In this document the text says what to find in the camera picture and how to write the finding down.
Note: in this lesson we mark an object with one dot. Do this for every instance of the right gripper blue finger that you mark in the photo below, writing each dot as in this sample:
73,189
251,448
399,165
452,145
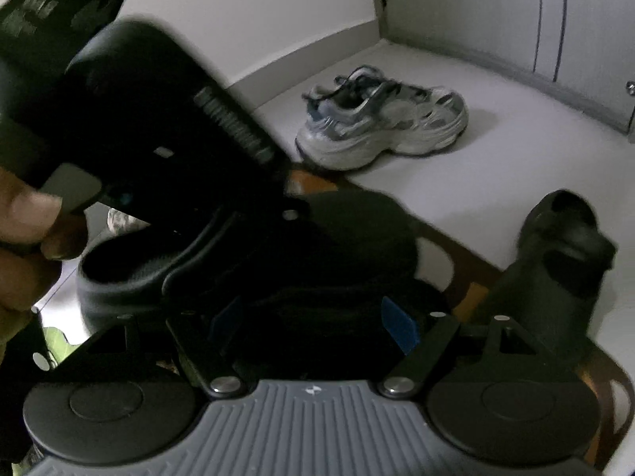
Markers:
421,344

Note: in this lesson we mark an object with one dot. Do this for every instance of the black clog one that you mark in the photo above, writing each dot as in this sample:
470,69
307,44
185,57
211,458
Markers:
290,292

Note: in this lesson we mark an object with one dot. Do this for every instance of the black chunky strap shoe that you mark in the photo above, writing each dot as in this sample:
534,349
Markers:
552,288

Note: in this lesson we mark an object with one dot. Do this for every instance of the grey blue running shoe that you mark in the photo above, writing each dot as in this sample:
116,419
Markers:
366,114

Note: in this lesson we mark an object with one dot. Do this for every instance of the white floral high-top sneaker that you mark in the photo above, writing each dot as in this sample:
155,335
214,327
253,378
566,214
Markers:
120,223

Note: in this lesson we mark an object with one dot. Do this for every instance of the person's left hand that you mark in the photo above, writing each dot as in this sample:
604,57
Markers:
27,216

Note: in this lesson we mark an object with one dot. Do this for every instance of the orange round floor mat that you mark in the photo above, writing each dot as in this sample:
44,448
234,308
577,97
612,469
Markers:
505,378

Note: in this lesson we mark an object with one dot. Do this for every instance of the green cartoon cloth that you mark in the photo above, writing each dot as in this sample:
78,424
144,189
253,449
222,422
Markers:
58,346

